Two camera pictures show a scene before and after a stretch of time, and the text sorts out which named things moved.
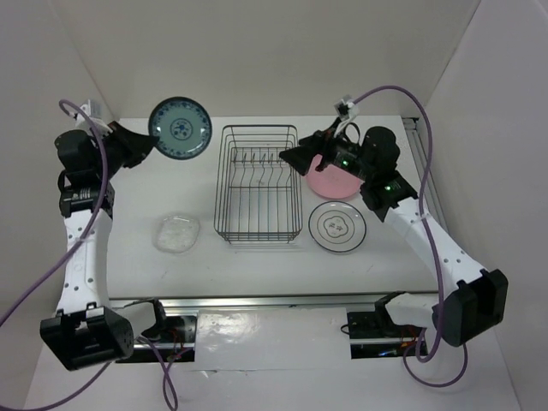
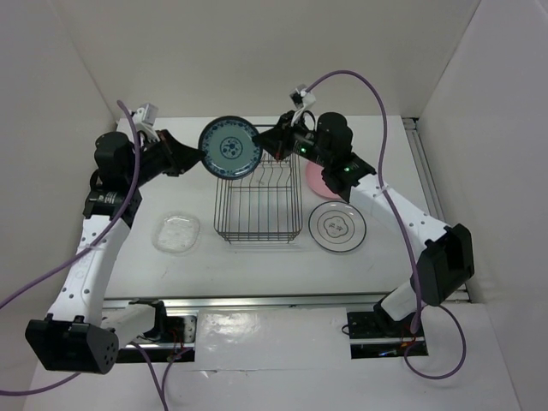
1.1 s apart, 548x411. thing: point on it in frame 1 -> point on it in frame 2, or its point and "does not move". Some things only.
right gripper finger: [300, 157] -> [273, 141]
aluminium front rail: [252, 302] does not move
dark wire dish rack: [258, 195] does not move
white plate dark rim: [337, 226] does not move
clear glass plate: [175, 234] does not move
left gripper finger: [131, 147] -> [183, 157]
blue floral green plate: [183, 127] -> [230, 151]
